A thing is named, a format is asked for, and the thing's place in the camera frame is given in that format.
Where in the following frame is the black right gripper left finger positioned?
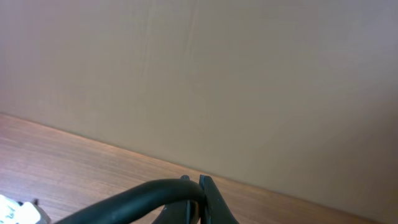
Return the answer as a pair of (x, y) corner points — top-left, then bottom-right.
(152, 175), (199, 224)

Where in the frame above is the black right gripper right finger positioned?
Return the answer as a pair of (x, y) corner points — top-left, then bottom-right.
(199, 174), (239, 224)

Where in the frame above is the black HDMI cable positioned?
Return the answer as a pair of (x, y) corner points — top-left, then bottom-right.
(52, 179), (206, 224)

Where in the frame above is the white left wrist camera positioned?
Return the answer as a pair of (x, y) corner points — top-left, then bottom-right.
(1, 195), (52, 224)

